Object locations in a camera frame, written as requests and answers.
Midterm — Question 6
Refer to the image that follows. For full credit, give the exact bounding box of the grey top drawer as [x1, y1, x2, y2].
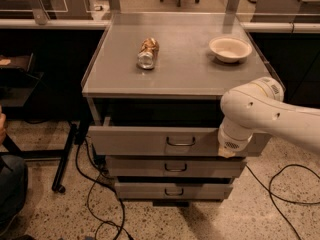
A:
[87, 116, 272, 158]

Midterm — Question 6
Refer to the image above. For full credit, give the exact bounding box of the grey drawer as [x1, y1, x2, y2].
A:
[87, 116, 272, 158]
[107, 156, 246, 178]
[115, 183, 233, 200]

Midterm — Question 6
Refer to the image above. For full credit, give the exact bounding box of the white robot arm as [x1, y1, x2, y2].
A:
[218, 77, 320, 158]

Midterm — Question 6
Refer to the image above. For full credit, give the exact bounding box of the grey drawer cabinet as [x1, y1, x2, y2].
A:
[80, 11, 286, 208]

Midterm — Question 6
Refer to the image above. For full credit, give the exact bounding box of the grey bottom drawer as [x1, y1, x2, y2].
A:
[115, 183, 233, 200]

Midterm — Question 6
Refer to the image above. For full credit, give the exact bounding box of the grey middle drawer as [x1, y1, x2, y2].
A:
[107, 156, 246, 178]

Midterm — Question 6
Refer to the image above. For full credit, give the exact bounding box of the person hand at edge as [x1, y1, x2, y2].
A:
[0, 112, 7, 145]

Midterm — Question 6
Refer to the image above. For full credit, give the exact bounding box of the white paper bowl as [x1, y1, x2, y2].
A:
[209, 37, 252, 63]

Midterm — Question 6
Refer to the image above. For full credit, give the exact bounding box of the crushed gold soda can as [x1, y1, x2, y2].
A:
[137, 38, 159, 70]

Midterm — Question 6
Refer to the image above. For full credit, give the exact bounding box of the black side table stand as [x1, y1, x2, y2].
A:
[0, 54, 77, 193]

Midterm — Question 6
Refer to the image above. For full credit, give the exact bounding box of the black floor cable right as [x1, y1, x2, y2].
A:
[245, 163, 320, 240]

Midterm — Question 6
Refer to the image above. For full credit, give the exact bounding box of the black floor cable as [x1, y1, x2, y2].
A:
[245, 163, 320, 240]
[74, 135, 135, 240]

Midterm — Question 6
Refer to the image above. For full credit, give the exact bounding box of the black floor cable left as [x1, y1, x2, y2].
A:
[74, 135, 135, 240]

